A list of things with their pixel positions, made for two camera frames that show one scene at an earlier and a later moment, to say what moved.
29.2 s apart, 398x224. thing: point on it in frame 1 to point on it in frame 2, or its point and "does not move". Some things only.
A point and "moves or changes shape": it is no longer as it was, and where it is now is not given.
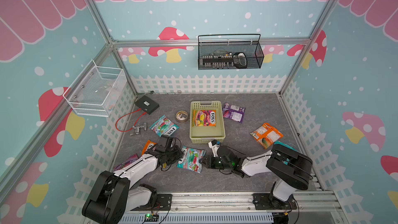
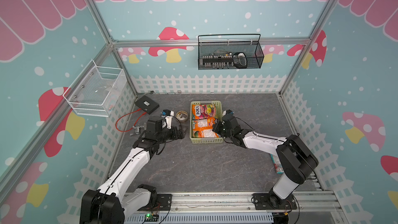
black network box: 146,104 does not move
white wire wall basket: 95,90 does not move
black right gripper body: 213,163 to 219,128
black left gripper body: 173,155 to 171,134
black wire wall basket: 229,51 does not move
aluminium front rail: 311,202 does not move
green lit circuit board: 148,217 does not move
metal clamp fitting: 137,128 does not move
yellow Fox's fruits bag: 150,144 moves or changes shape
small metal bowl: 181,116 does not move
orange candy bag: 267,135 to 202,128
